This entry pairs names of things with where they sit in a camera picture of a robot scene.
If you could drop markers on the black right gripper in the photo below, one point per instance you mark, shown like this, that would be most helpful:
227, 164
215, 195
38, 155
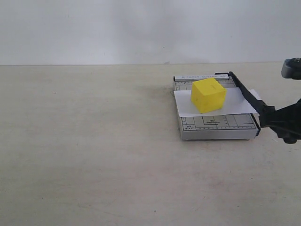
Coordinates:
285, 122

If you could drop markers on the black cutter blade arm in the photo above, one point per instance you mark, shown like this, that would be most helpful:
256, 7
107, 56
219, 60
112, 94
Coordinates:
260, 106

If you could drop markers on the white paper sheet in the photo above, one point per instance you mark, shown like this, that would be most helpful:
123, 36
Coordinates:
234, 103

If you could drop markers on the yellow foam cube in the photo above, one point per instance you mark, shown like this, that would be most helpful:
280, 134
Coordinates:
207, 95

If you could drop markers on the grey paper cutter base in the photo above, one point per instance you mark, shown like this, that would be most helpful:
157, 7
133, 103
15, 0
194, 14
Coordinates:
234, 126

